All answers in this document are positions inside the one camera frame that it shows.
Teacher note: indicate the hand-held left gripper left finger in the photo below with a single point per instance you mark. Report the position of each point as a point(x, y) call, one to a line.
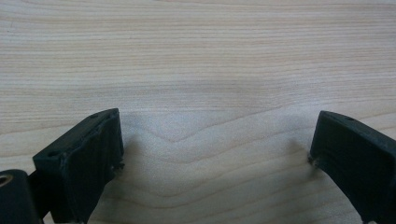
point(84, 158)

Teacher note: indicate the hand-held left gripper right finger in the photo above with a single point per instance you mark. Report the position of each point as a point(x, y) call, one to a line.
point(358, 155)

